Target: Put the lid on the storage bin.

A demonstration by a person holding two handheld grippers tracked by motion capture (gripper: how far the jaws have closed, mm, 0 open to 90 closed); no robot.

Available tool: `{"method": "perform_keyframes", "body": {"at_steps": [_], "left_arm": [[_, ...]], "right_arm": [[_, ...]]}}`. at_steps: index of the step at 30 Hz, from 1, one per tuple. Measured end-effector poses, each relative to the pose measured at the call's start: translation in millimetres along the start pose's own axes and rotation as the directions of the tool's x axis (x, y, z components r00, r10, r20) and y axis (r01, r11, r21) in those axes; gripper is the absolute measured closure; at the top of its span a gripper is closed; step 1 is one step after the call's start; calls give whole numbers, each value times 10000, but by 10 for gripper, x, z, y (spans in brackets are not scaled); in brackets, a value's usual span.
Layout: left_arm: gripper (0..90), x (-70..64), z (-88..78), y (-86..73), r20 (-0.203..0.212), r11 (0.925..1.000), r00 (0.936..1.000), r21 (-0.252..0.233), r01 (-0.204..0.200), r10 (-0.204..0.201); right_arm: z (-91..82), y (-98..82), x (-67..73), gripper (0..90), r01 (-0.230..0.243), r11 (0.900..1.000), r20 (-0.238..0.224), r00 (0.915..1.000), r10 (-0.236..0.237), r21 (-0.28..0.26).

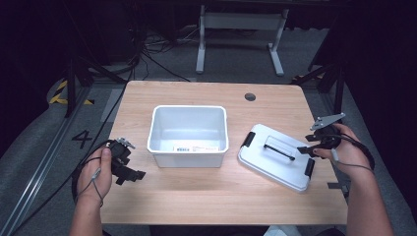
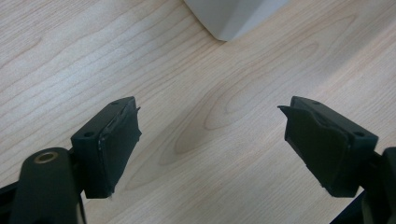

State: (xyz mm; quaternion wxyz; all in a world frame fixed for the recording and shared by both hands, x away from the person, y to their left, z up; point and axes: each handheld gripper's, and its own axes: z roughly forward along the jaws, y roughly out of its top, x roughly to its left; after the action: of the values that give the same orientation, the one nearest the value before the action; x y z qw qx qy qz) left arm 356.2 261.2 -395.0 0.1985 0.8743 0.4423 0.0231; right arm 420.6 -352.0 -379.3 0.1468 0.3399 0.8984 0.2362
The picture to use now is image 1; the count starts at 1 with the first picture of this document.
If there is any person's left hand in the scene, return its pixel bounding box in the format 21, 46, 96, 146
76, 147, 114, 203

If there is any metal floor rail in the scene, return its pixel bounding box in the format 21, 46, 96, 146
0, 86, 93, 236

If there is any white plastic storage box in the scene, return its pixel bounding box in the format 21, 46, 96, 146
146, 104, 230, 169

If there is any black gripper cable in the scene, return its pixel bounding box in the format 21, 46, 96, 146
70, 139, 116, 205
338, 132, 377, 171

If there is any white metal desk frame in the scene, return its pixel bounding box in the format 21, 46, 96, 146
195, 4, 290, 78

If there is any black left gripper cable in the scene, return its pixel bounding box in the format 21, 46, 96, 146
70, 139, 116, 205

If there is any white object under table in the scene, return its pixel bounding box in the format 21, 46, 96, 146
263, 224, 303, 236

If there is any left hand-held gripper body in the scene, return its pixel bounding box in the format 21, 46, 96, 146
107, 137, 137, 175

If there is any thin grey left cable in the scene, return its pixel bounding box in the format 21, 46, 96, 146
76, 167, 105, 208

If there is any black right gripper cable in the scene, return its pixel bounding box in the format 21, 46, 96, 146
338, 132, 377, 171

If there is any black tripod stand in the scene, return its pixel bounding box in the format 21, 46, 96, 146
62, 53, 130, 119

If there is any thin grey right cable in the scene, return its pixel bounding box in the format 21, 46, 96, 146
329, 147, 376, 173

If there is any person's right hand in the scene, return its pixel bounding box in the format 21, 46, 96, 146
312, 123, 375, 181

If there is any white lid with black latches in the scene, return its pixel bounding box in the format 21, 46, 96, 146
237, 123, 317, 194

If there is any yellow black floor tape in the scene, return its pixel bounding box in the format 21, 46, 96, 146
48, 79, 96, 106

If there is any bundle of black floor cables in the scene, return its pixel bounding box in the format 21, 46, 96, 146
129, 23, 201, 83

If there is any black metal stand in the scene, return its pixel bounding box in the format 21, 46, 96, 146
290, 60, 348, 116

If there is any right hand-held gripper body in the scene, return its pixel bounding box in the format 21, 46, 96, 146
309, 112, 347, 150

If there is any thin grey cable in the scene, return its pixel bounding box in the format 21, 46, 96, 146
76, 167, 105, 208
329, 147, 376, 173

